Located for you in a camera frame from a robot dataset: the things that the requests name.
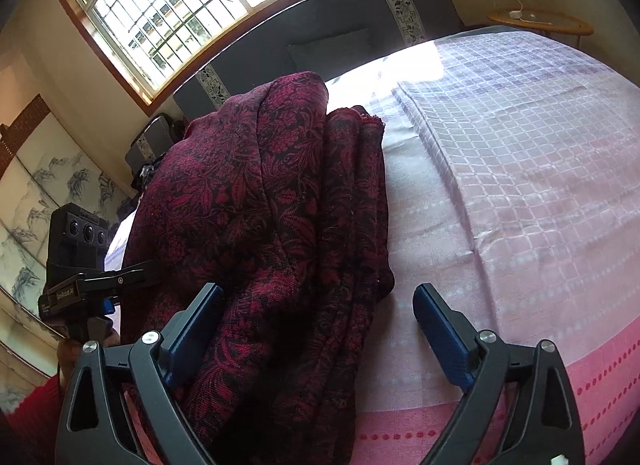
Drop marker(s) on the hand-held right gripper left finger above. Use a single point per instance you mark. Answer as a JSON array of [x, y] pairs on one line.
[[192, 332]]

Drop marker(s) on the person's left hand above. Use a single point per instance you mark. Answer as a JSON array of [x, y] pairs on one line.
[[66, 357]]

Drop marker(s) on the person's left forearm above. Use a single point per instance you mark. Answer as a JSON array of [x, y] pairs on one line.
[[35, 420]]

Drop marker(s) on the round wooden side table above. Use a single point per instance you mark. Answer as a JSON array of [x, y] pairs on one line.
[[545, 25]]

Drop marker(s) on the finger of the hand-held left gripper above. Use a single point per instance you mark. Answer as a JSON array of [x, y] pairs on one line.
[[106, 306], [125, 277]]

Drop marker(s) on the pink checked bed sheet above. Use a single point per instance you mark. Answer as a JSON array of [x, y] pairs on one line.
[[500, 170]]

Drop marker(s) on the dark bag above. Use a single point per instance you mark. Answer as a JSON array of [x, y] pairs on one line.
[[146, 175]]

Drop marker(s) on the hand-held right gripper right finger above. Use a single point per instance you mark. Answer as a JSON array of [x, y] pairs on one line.
[[442, 337]]

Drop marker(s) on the grey sofa with patterned strips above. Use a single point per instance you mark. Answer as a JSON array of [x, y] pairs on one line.
[[320, 15]]

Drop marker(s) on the grey padded wooden armchair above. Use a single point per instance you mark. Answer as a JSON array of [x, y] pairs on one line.
[[150, 140]]

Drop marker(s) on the dark red floral garment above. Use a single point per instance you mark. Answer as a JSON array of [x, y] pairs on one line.
[[260, 205]]

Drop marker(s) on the wooden framed barred window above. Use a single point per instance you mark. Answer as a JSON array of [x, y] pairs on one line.
[[200, 5]]

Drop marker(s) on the ink landscape wall painting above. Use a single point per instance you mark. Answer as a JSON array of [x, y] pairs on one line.
[[45, 195]]

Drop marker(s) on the large grey cushion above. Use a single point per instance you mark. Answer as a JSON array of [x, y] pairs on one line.
[[330, 52]]

